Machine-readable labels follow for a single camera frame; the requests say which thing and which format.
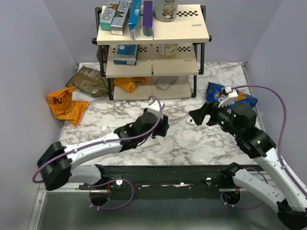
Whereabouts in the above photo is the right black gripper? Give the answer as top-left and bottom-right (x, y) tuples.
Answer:
(188, 98), (241, 138)

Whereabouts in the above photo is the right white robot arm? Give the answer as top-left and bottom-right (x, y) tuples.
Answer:
(189, 102), (307, 230)

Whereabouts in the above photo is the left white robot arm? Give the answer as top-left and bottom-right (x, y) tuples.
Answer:
(37, 112), (169, 191)

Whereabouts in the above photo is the blue Doritos bag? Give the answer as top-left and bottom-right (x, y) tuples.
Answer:
(205, 82), (258, 108)

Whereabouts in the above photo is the grey silver pouch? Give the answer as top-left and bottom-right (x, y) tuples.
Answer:
(155, 76), (177, 90)

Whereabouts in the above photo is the orange snack bag on shelf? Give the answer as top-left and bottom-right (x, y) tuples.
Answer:
(113, 77), (147, 92)

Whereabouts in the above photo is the beige three-tier shelf rack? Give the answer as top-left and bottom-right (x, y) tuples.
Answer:
(92, 4), (212, 101)

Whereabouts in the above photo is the blue razor box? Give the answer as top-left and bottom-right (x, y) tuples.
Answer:
(113, 45), (139, 66)

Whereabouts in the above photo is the brown snack bag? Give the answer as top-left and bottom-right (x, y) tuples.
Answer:
(65, 66), (108, 97)

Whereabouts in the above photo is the brown item behind shelf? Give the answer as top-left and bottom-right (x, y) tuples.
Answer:
(96, 46), (108, 63)

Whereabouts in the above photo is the orange Kettle chips bag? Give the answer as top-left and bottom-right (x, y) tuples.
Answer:
(46, 87), (90, 126)

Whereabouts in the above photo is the white cartoon mug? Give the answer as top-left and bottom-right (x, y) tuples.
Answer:
(153, 0), (179, 22)

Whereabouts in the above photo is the silver Rio box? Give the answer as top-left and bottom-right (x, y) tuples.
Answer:
(111, 0), (131, 36)

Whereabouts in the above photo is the blue tall box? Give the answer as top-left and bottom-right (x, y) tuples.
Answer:
(128, 0), (142, 40)

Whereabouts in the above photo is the purple box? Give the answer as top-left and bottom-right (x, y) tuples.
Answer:
(142, 0), (154, 38)

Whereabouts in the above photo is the teal Rio box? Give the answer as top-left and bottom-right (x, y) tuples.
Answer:
(99, 0), (120, 31)

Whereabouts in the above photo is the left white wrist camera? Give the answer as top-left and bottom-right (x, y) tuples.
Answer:
(145, 99), (165, 119)

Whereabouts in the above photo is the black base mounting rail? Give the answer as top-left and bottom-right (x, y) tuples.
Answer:
(79, 165), (236, 200)

